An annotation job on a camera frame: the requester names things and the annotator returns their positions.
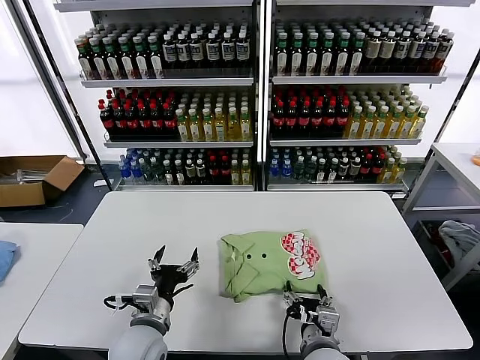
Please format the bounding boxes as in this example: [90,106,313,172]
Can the grey crumpled cloth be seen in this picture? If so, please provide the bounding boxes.
[438,220,480,267]

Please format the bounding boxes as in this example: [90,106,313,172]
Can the dark storage bin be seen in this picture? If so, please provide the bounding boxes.
[416,219,457,273]

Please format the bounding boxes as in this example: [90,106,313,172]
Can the green polo shirt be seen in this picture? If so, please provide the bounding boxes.
[217,228,328,304]

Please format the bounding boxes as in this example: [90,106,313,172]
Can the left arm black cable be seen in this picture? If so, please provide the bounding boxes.
[103,295,134,311]

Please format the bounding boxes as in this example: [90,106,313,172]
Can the grey slanted pole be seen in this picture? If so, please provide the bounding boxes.
[7,0,89,161]

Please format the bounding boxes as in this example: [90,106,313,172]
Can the grey metal frame table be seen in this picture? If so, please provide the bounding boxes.
[401,141,480,293]

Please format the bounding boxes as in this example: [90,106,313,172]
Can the dark bottle white blue label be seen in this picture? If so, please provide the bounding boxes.
[205,31,221,77]
[162,32,179,78]
[176,32,192,78]
[221,31,237,77]
[235,31,251,77]
[436,28,456,72]
[189,31,206,78]
[408,30,428,74]
[395,30,413,74]
[423,29,442,74]

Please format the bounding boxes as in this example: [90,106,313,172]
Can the metal rods bundle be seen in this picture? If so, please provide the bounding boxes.
[16,168,50,185]

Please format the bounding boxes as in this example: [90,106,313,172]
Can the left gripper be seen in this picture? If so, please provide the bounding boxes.
[147,245,200,299]

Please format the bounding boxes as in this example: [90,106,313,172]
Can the red cloth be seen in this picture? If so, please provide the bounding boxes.
[427,223,453,263]

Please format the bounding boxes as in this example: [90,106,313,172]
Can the dark bottle with beige label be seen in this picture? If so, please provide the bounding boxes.
[379,30,398,74]
[365,30,383,74]

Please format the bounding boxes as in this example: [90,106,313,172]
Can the black slanted pole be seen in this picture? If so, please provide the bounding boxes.
[408,52,480,198]
[20,0,116,191]

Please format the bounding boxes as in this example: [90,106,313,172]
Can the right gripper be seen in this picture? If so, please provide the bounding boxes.
[283,280,335,323]

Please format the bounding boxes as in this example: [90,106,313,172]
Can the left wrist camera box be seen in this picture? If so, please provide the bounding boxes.
[131,284,158,312]

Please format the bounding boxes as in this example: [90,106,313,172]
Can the white side table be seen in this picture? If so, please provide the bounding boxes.
[0,221,86,360]

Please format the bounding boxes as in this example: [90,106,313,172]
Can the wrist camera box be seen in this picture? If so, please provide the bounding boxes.
[314,305,341,335]
[131,284,158,312]

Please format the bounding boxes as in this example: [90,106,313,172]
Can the open cardboard box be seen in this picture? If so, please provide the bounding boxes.
[0,154,86,208]

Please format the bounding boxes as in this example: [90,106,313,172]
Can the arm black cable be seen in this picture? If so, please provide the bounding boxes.
[280,309,301,357]
[103,295,134,311]

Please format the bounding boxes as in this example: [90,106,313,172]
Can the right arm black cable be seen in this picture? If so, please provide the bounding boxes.
[280,309,301,357]

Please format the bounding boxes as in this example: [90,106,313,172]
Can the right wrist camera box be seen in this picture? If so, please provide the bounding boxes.
[314,305,341,335]

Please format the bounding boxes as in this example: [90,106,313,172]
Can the blue folded cloth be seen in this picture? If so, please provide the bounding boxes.
[0,239,20,284]

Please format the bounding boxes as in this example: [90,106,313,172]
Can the white metal shelf unit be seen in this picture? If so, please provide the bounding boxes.
[262,0,474,199]
[54,0,260,193]

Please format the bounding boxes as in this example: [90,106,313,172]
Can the dark bottle with green cap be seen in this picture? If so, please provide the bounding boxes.
[146,34,165,79]
[76,35,95,80]
[118,34,137,80]
[290,31,305,76]
[350,31,367,75]
[335,32,352,75]
[305,32,321,76]
[91,34,109,80]
[132,34,151,80]
[104,35,123,80]
[320,31,337,76]
[275,31,290,76]

